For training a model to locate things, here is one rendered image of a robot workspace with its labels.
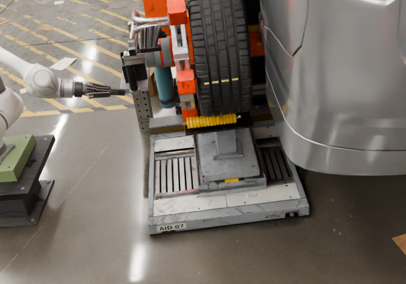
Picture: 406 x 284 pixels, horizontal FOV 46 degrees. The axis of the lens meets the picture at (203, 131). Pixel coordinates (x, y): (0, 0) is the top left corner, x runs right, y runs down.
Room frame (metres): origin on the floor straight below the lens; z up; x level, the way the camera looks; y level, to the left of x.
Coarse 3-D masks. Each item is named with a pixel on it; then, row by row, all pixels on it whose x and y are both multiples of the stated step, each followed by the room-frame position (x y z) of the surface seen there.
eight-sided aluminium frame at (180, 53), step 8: (184, 24) 1.90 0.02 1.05; (184, 32) 1.87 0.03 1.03; (176, 40) 1.88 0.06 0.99; (184, 40) 1.85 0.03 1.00; (176, 48) 1.83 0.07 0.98; (184, 48) 1.82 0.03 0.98; (176, 56) 1.81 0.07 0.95; (184, 56) 1.81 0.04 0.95; (176, 64) 1.81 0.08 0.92; (184, 96) 1.81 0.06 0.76; (192, 96) 1.81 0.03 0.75; (184, 104) 1.87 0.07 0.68; (192, 104) 1.89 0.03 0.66
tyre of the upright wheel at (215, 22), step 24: (192, 0) 1.93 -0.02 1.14; (216, 0) 1.91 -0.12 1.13; (240, 0) 1.90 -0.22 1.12; (192, 24) 1.84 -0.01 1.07; (216, 24) 1.83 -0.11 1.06; (240, 24) 1.82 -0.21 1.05; (216, 48) 1.78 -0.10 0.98; (240, 48) 1.77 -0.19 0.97; (216, 72) 1.75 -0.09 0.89; (240, 72) 1.75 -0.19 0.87; (216, 96) 1.76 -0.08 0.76; (240, 96) 1.78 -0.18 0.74
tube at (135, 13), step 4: (132, 12) 2.22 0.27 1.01; (136, 12) 2.22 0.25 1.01; (132, 16) 2.16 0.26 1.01; (136, 16) 2.16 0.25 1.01; (164, 16) 2.11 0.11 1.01; (168, 16) 2.09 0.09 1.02; (132, 20) 2.15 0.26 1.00; (136, 20) 2.12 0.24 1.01; (140, 20) 2.11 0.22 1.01; (144, 20) 2.11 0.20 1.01; (148, 20) 2.10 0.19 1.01; (152, 20) 2.10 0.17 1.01; (156, 20) 2.10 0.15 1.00; (160, 20) 2.10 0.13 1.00; (164, 20) 2.10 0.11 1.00
